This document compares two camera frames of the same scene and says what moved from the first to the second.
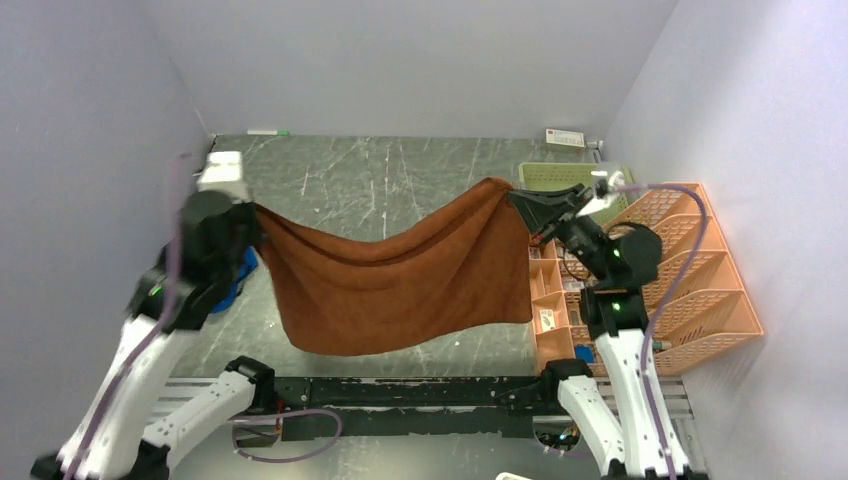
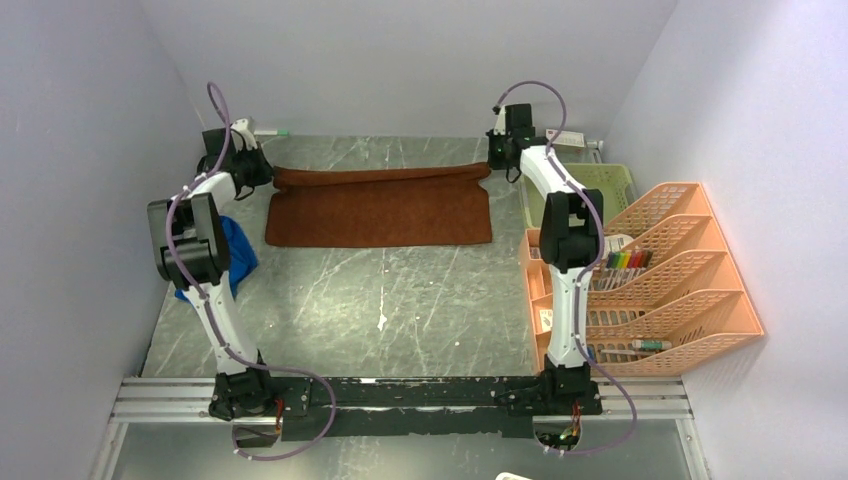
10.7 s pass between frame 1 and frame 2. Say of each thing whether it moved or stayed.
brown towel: moved
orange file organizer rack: stayed
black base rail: stayed
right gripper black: moved
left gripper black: moved
